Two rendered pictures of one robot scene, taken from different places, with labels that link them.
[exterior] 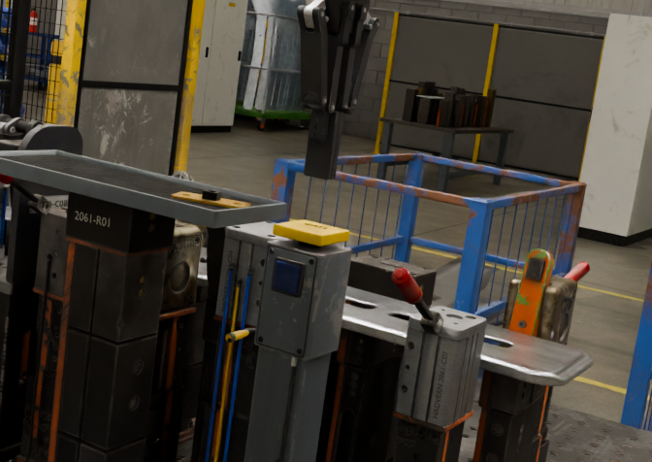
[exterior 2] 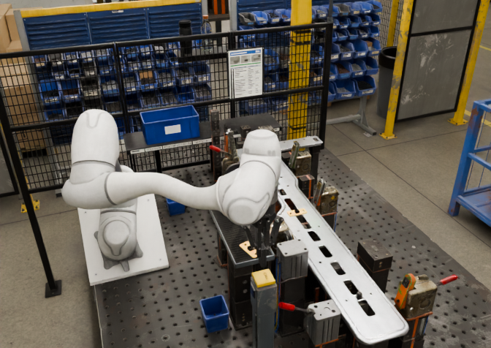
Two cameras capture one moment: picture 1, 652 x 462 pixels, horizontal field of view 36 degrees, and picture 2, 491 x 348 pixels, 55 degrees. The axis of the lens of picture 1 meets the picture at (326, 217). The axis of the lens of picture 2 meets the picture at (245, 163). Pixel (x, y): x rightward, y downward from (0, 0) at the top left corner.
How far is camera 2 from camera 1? 1.13 m
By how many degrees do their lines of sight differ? 45
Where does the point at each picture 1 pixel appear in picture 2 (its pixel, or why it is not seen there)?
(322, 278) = (259, 296)
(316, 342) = (261, 311)
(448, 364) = (314, 327)
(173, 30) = not seen: outside the picture
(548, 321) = (408, 304)
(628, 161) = not seen: outside the picture
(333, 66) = (257, 237)
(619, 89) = not seen: outside the picture
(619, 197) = not seen: outside the picture
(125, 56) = (438, 17)
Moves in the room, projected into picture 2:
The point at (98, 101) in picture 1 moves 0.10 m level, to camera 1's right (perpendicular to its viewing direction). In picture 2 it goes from (420, 42) to (430, 43)
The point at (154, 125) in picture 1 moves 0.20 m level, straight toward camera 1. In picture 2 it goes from (454, 48) to (451, 53)
